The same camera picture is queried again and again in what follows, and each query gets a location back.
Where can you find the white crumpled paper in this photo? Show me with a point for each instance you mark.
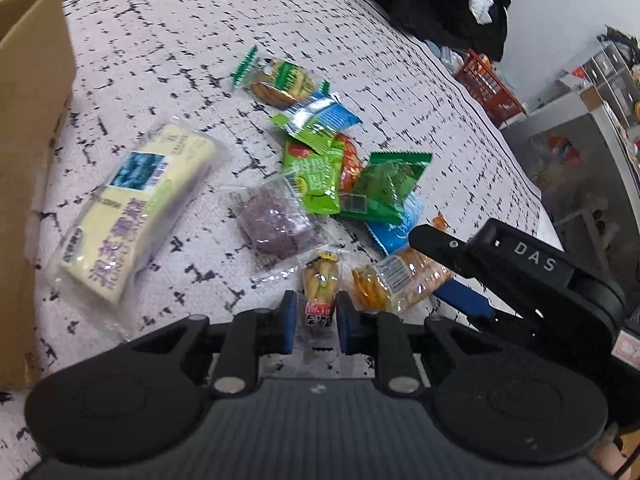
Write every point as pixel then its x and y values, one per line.
pixel 481 2

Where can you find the clear plastic bag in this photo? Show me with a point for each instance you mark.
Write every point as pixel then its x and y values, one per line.
pixel 447 57

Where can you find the pale yellow cake packet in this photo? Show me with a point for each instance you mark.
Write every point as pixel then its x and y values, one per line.
pixel 140 210

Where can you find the green cookie packet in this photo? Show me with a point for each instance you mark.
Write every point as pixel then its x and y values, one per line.
pixel 280 80

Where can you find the purple ball clear wrapper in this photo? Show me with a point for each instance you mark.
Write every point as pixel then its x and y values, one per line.
pixel 270 225

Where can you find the dark dried plant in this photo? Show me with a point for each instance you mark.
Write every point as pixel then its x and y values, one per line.
pixel 622 40

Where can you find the orange rice cracker packet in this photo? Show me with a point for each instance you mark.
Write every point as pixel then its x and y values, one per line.
pixel 400 275

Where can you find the red plastic basket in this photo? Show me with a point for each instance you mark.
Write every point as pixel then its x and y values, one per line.
pixel 487 85

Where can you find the small yellow red-label packet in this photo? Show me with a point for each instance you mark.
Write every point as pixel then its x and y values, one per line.
pixel 320 280

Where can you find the light green red-fruit packet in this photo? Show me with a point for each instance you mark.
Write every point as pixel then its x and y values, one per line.
pixel 315 180

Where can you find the dark green snack packet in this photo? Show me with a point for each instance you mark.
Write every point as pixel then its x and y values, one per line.
pixel 385 185

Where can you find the blue snack packet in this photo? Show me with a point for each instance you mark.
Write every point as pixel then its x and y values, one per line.
pixel 395 232

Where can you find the brown cardboard box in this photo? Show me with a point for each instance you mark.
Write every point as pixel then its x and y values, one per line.
pixel 30 110

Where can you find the small blue green packet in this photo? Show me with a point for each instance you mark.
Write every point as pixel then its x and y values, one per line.
pixel 315 115

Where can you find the white black-patterned tablecloth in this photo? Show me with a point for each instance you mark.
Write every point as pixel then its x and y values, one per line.
pixel 175 60

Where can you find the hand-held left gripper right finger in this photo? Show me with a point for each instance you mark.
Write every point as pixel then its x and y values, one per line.
pixel 344 322

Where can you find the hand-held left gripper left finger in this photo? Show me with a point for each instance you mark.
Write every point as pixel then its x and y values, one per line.
pixel 287 322

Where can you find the small drawer organizer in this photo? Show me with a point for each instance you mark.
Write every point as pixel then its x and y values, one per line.
pixel 607 75

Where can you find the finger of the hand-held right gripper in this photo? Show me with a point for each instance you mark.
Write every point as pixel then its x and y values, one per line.
pixel 440 245
pixel 462 297

